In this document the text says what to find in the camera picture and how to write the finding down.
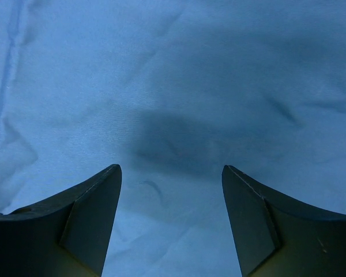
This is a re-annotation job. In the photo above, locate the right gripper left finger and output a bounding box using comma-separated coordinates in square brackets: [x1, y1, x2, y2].
[0, 164, 122, 276]

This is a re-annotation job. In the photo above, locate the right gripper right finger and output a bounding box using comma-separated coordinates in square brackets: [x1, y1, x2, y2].
[222, 166, 346, 276]

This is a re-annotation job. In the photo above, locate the blue surgical cloth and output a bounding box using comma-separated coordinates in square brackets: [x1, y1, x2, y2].
[0, 1, 346, 276]

